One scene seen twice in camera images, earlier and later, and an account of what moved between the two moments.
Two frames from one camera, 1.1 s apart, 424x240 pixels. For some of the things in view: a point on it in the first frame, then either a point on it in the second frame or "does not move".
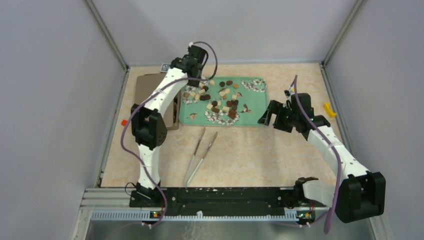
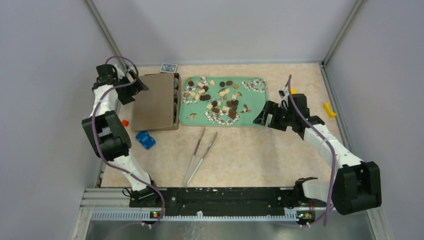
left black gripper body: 193,81 -> 126,92
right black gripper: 276,108 does not move
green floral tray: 223,101 does not move
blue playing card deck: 164,67 does not move
